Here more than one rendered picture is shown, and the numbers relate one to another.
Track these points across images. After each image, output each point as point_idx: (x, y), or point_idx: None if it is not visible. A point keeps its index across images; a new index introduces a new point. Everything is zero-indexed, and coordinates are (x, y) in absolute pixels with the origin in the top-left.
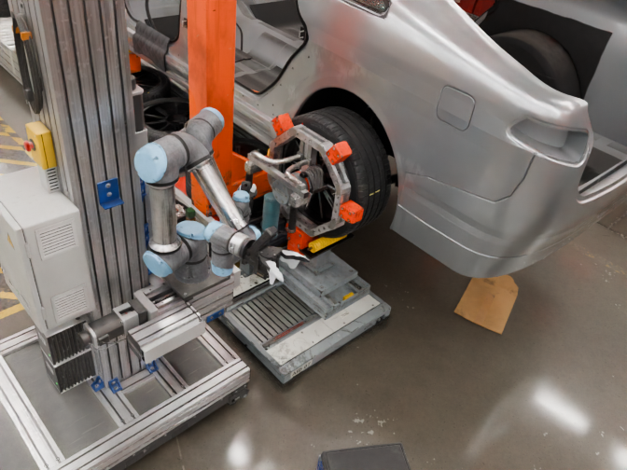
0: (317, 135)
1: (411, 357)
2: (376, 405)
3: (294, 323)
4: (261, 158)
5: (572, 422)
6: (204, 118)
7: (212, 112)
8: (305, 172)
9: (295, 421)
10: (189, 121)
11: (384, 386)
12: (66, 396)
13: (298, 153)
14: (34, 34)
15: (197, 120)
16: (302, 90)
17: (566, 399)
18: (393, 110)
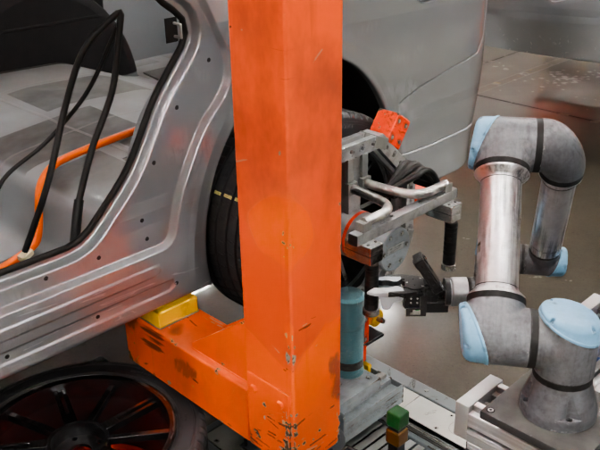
0: (348, 137)
1: (418, 344)
2: (514, 372)
3: (412, 442)
4: (385, 214)
5: (462, 251)
6: (534, 118)
7: (500, 116)
8: (426, 170)
9: None
10: (515, 151)
11: (479, 365)
12: None
13: (351, 185)
14: None
15: (549, 120)
16: (221, 126)
17: (431, 250)
18: (370, 34)
